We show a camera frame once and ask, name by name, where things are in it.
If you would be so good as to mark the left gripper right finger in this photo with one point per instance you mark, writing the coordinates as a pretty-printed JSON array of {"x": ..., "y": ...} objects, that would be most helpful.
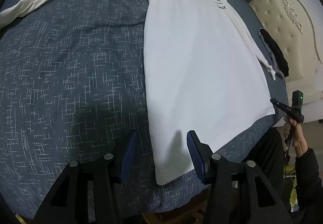
[{"x": 239, "y": 192}]

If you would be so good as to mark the white long sleeve shirt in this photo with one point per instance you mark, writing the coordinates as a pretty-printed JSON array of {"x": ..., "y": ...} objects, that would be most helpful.
[{"x": 203, "y": 71}]

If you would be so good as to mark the cream tufted headboard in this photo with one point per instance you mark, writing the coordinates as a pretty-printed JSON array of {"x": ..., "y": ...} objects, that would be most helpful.
[{"x": 290, "y": 24}]

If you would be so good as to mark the person right dark sleeve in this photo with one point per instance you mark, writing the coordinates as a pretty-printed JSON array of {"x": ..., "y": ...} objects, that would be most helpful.
[{"x": 309, "y": 187}]

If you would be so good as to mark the person right hand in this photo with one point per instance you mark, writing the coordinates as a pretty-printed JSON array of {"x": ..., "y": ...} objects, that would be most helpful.
[{"x": 298, "y": 140}]

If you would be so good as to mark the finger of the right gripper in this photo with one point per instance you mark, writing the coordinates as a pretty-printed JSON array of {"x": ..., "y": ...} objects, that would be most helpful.
[{"x": 281, "y": 106}]

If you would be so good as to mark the blue bed sheet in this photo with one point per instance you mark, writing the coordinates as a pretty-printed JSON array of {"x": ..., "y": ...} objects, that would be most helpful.
[{"x": 72, "y": 82}]

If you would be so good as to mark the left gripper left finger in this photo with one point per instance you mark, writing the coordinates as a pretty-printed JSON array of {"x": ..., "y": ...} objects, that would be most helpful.
[{"x": 67, "y": 200}]

